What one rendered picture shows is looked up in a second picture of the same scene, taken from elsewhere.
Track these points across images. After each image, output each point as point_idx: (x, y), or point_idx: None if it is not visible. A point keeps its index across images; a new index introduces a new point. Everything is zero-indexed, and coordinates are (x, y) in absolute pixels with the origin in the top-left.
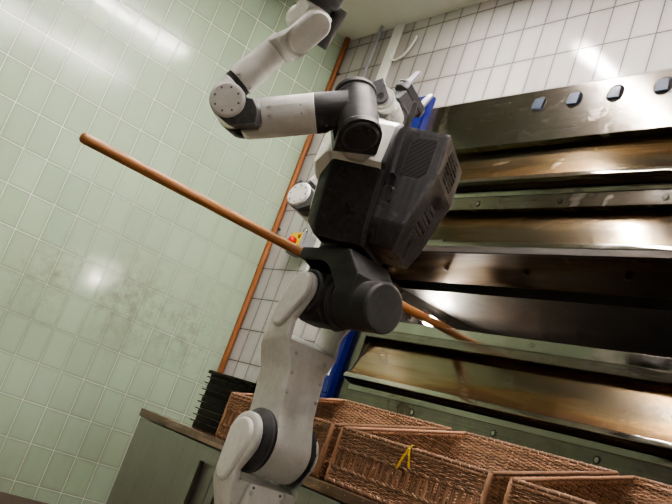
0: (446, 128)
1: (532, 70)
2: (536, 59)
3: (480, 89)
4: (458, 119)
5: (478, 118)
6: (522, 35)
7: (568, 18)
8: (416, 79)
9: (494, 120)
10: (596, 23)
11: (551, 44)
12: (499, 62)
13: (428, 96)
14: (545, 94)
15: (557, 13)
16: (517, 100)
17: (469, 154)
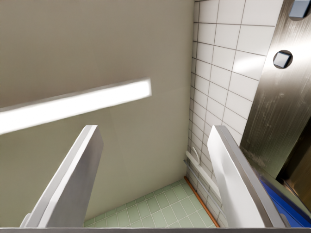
0: (258, 155)
1: (241, 71)
2: (233, 68)
3: (237, 119)
4: (255, 143)
5: (263, 126)
6: (213, 82)
7: (214, 43)
8: (78, 160)
9: (274, 111)
10: (226, 12)
11: (227, 55)
12: (224, 101)
13: (214, 147)
14: (272, 53)
15: (208, 54)
16: (264, 86)
17: (300, 147)
